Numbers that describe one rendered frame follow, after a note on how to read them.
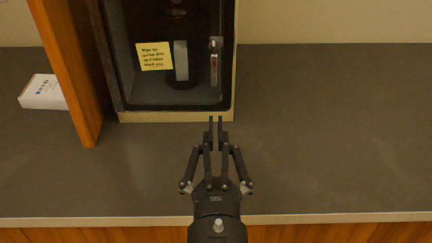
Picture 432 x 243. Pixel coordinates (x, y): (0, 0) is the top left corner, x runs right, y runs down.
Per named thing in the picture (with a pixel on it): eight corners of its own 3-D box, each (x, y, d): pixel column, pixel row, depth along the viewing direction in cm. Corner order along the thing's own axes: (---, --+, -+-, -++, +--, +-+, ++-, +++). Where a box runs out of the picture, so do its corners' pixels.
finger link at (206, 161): (214, 202, 61) (205, 202, 61) (208, 152, 69) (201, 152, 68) (214, 188, 58) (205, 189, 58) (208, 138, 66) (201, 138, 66)
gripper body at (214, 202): (246, 214, 53) (242, 165, 59) (189, 214, 52) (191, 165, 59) (242, 239, 58) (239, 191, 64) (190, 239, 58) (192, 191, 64)
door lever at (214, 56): (219, 73, 87) (208, 73, 87) (219, 40, 80) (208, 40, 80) (219, 88, 83) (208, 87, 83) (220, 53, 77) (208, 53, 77)
